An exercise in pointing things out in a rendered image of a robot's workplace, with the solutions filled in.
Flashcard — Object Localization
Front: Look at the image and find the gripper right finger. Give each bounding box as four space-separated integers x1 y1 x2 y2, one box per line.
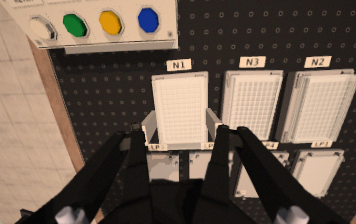
192 108 350 224

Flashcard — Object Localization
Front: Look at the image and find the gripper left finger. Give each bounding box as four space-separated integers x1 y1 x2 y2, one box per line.
20 110 157 224

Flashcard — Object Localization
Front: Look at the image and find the white label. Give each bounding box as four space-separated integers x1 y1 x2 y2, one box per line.
239 57 266 67
304 56 331 68
310 142 332 147
262 142 278 149
206 142 214 149
167 59 191 71
148 144 167 151

